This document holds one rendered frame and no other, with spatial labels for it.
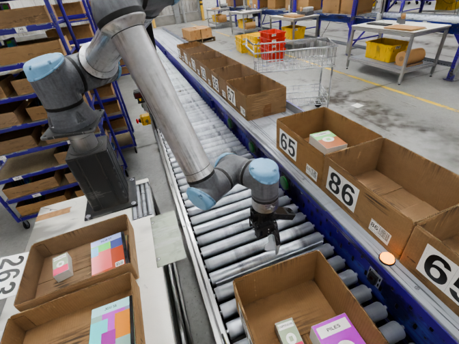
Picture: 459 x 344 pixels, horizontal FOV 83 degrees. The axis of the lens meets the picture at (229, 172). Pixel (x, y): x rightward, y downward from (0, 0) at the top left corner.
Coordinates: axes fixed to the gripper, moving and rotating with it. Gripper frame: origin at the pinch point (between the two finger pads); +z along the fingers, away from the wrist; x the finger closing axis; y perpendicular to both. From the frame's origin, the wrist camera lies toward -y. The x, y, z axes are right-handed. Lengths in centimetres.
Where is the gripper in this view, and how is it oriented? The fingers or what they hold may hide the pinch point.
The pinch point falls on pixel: (271, 241)
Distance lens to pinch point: 105.6
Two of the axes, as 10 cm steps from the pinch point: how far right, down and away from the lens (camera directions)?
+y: -9.3, 2.8, -2.3
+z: 1.0, 8.1, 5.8
